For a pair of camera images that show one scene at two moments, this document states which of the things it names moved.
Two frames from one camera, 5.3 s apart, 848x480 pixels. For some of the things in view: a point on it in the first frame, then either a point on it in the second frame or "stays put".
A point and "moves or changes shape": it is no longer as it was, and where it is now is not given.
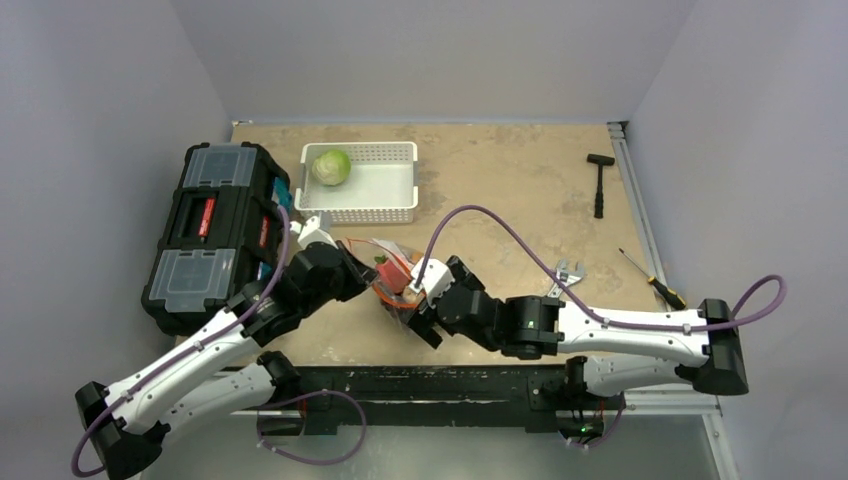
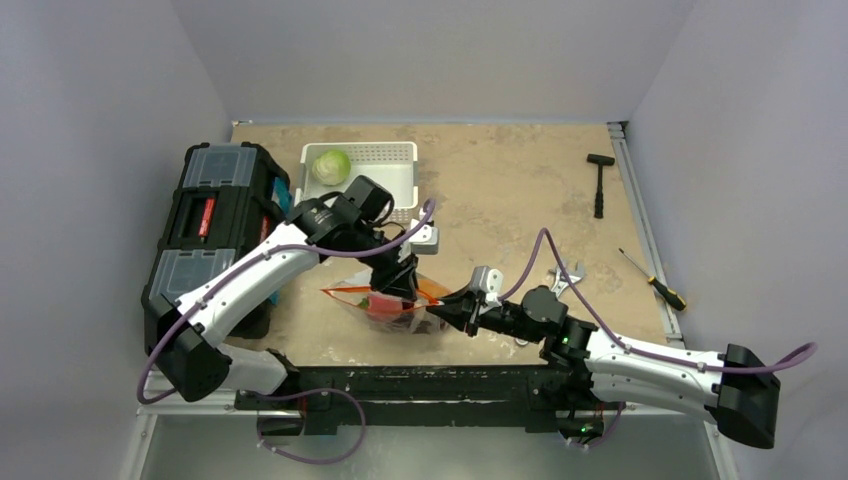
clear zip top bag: x=392 y=262 moves or changes shape
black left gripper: x=357 y=272 -> x=396 y=277
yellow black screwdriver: x=670 y=295 stays put
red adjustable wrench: x=567 y=276 stays put
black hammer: x=600 y=160 stays put
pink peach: x=392 y=275 moves or changes shape
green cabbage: x=331 y=167 stays put
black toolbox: x=217 y=229 stays put
